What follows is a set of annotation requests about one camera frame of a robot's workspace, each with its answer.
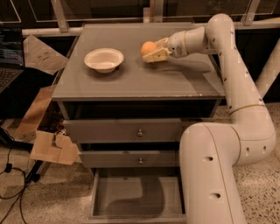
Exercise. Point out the white diagonal pole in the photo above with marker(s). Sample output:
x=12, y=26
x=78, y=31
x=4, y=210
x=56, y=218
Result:
x=269, y=72

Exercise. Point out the grey drawer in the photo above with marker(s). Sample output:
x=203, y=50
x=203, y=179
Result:
x=120, y=155
x=136, y=196
x=103, y=122

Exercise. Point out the brass top drawer knob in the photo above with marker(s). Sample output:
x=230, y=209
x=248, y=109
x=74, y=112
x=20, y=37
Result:
x=140, y=133

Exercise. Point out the grey middle drawer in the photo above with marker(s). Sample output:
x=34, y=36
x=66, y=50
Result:
x=120, y=155

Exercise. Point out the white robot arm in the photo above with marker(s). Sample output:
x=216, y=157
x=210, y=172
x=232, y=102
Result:
x=208, y=151

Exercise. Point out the orange fruit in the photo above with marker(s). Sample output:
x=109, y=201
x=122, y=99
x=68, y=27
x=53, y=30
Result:
x=148, y=47

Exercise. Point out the grey bottom drawer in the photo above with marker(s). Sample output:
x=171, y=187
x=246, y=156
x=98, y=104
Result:
x=136, y=196

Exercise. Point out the brown paper sheet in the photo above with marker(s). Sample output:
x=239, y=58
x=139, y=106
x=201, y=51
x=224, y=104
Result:
x=41, y=56

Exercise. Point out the grey drawer cabinet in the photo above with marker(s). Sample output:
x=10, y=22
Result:
x=192, y=78

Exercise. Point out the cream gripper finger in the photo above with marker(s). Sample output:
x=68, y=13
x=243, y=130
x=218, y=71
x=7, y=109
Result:
x=159, y=54
x=162, y=42

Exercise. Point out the grey top drawer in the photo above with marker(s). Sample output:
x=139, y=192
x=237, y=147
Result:
x=103, y=122

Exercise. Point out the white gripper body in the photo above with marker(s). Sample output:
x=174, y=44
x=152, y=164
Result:
x=177, y=44

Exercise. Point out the black laptop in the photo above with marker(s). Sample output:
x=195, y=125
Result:
x=12, y=60

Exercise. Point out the white paper bowl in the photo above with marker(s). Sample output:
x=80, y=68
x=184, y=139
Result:
x=104, y=60

